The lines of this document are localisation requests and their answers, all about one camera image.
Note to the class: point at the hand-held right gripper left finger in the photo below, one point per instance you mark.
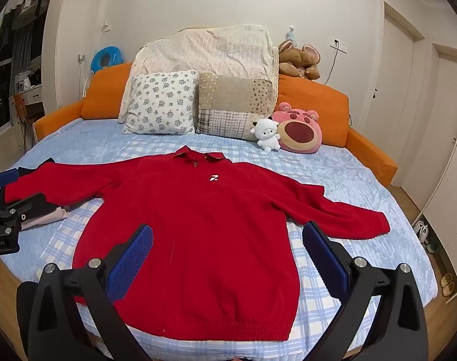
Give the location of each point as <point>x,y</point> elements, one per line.
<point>132,259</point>

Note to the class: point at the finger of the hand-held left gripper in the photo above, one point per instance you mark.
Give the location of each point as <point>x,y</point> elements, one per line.
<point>33,205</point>
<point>5,178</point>

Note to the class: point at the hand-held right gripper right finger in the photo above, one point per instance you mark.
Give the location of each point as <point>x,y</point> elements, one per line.
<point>326,259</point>

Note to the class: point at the red sweater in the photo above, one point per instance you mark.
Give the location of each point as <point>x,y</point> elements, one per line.
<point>194,233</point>

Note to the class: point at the row of hanging clothes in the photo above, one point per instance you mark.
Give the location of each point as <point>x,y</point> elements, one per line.
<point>25,0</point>

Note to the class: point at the pale pink folded garment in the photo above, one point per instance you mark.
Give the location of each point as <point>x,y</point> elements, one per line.
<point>52,216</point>

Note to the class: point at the blue plaid bedsheet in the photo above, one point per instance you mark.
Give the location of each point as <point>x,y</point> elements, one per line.
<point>59,244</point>

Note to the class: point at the orange chair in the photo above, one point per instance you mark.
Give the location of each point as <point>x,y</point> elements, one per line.
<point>20,116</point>

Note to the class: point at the person's black trouser leg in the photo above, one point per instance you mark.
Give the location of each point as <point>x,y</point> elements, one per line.
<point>23,308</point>

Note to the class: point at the white desk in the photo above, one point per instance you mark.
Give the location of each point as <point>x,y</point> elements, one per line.
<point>29,96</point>

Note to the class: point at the light blue quilted bedspread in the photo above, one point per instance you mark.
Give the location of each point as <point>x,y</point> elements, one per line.
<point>363,180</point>

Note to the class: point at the white sneaker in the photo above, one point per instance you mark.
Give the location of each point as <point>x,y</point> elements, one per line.
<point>418,228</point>
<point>424,235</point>

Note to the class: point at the beige slipper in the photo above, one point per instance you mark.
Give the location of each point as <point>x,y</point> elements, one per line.
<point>446,280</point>
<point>449,288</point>

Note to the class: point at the orange upholstered bed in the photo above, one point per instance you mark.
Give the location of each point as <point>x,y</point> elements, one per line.
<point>100,101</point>

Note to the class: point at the grey curtain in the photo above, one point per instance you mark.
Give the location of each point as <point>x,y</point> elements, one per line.
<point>25,52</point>

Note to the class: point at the pink bear plush cushion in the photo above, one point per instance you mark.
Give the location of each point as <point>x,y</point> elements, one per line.
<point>298,131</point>

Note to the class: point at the white plush sheep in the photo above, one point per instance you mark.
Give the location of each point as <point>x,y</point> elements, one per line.
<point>266,135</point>

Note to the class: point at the white floral pillow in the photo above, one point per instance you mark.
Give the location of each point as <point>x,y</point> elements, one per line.
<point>161,101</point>

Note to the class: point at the white door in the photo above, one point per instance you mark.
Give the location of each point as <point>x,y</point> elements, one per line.
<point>397,64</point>
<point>442,120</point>

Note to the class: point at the beige patchwork pillow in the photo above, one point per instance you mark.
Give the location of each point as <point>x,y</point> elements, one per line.
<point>228,101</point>

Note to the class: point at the brown plush toy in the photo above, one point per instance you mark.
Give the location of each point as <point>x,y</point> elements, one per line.
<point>296,58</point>

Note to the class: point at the large cream pillow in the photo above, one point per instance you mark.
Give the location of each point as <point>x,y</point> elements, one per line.
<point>213,49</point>

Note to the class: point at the white wall hook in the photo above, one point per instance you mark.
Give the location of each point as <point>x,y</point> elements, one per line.
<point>80,59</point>

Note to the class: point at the white wall socket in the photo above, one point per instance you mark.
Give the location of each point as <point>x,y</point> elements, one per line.
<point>337,43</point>

